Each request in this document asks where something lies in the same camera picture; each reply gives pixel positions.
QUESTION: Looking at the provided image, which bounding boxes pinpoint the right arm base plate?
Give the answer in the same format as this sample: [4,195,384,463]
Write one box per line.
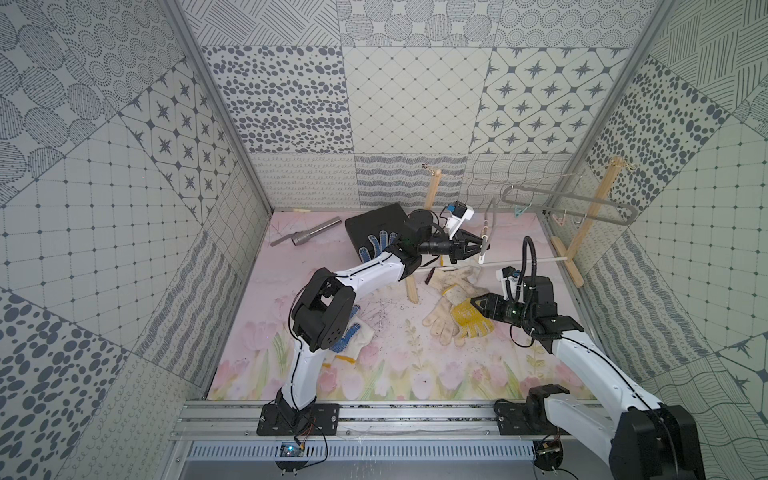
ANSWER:
[493,399,541,436]

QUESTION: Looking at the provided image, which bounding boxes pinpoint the beige knit gloves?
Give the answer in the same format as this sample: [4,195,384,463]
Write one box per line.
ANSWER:
[422,266,488,347]

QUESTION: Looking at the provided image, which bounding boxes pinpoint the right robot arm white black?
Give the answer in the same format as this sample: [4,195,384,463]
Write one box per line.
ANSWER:
[470,237,705,479]

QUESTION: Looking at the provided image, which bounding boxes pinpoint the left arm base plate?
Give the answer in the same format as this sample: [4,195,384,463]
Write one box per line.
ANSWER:
[257,403,340,437]

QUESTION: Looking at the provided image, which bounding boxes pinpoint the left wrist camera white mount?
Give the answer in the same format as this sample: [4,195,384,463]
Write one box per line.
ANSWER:
[444,201,475,239]

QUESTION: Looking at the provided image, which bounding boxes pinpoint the white clothes peg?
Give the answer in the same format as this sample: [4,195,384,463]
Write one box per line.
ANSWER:
[477,235,489,265]

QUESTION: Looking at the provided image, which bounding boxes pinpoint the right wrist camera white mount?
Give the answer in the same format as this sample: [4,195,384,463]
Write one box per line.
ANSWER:
[496,266,523,303]

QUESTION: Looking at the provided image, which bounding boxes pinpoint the small black module right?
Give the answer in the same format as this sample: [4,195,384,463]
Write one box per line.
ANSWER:
[533,440,564,472]

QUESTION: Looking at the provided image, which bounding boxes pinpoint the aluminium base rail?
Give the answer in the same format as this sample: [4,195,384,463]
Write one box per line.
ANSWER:
[170,400,607,442]

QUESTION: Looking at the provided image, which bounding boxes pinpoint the blue dotted glove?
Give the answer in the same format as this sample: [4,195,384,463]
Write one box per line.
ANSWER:
[358,230,398,263]
[326,305,375,365]

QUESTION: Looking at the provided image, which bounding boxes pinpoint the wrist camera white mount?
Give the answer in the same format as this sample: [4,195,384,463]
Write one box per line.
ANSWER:
[496,266,523,303]
[444,201,475,239]

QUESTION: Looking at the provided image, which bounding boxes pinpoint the blue dotted glove near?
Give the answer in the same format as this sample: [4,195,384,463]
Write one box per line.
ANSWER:
[326,305,375,365]

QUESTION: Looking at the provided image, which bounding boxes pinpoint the grey metal cylinder tool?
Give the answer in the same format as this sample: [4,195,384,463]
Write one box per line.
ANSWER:
[270,217,342,246]

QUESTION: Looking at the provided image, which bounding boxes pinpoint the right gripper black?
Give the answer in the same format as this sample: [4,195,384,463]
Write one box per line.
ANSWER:
[470,293,534,329]

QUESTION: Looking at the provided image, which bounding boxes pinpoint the small circuit board left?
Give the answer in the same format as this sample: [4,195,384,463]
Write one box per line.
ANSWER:
[275,442,308,473]

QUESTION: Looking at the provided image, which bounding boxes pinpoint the blue dotted glove far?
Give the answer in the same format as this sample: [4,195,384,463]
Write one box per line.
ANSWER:
[358,230,398,263]

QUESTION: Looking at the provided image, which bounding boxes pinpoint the grey clip hanger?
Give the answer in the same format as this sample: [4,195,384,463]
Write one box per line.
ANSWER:
[498,184,639,261]

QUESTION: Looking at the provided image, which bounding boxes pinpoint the wooden drying rack frame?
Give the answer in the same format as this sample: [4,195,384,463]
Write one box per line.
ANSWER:
[425,154,638,288]

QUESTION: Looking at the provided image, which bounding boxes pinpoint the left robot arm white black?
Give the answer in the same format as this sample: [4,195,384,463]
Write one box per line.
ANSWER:
[274,201,482,425]

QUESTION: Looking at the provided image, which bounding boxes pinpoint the black flat pad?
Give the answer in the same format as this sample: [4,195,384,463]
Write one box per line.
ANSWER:
[344,203,407,257]

